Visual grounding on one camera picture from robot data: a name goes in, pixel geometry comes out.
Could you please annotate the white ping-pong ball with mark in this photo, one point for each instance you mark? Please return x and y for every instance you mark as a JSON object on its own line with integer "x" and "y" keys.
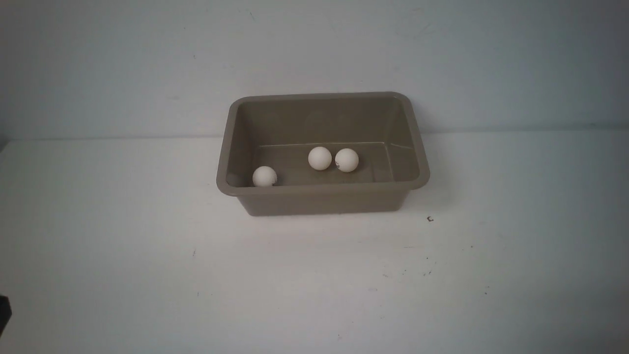
{"x": 347, "y": 160}

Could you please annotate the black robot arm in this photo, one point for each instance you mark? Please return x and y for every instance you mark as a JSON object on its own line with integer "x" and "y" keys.
{"x": 5, "y": 312}

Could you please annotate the taupe plastic bin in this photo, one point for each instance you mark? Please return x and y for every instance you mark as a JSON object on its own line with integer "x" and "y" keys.
{"x": 280, "y": 130}

